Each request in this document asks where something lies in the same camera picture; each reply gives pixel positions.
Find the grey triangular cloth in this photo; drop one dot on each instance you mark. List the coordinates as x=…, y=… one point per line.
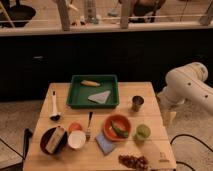
x=100, y=98

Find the white handled ladle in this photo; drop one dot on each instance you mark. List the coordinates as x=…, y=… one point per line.
x=55, y=116

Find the black table clamp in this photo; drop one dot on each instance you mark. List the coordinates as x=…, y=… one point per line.
x=27, y=135

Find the green plastic tray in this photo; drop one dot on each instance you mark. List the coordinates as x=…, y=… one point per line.
x=78, y=96

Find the bunch of dark grapes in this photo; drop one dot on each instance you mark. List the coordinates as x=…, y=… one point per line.
x=137, y=163

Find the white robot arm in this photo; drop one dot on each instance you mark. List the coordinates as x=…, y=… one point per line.
x=185, y=82

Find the yellow corn cob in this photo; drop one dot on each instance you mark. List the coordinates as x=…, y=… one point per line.
x=90, y=83

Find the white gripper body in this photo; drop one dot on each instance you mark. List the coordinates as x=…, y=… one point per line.
x=168, y=115

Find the wooden block brush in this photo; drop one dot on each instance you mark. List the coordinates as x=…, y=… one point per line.
x=55, y=140

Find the small metal cup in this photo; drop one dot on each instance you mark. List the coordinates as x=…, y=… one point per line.
x=137, y=102

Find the dark brown bowl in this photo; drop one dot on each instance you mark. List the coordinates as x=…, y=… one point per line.
x=46, y=137

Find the orange bowl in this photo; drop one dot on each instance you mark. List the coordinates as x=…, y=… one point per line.
x=121, y=121

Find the orange plastic cup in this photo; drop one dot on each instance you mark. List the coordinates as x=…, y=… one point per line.
x=74, y=126

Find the green pepper toy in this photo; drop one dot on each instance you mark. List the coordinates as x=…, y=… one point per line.
x=118, y=131

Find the wooden table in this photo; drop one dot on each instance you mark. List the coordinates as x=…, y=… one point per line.
x=156, y=149

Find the blue sponge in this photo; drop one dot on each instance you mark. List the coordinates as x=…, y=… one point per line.
x=105, y=145

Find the metal fork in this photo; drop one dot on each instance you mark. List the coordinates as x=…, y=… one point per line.
x=88, y=132

